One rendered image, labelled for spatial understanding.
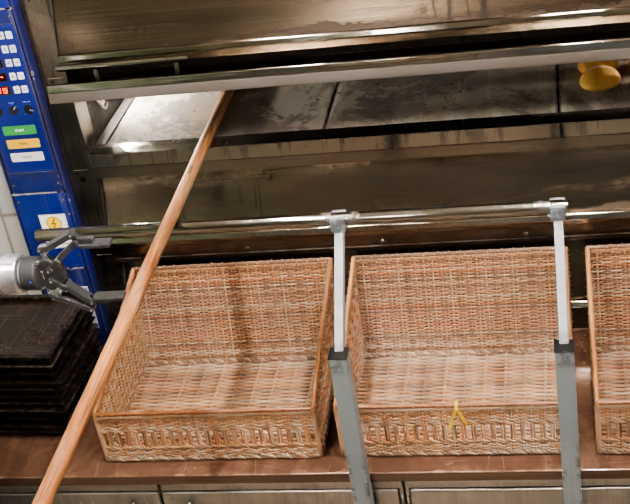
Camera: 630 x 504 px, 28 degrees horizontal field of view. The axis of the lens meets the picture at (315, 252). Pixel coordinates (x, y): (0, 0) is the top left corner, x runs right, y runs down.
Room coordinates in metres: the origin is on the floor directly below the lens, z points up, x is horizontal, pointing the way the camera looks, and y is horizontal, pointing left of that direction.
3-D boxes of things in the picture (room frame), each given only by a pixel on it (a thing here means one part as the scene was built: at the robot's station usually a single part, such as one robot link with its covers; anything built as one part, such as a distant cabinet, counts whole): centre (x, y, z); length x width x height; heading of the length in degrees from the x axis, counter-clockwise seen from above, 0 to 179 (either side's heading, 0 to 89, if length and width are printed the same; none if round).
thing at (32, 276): (2.37, 0.59, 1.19); 0.09 x 0.07 x 0.08; 76
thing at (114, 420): (2.61, 0.28, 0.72); 0.56 x 0.49 x 0.28; 77
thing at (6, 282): (2.39, 0.66, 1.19); 0.09 x 0.06 x 0.09; 166
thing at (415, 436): (2.47, -0.30, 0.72); 0.56 x 0.49 x 0.28; 76
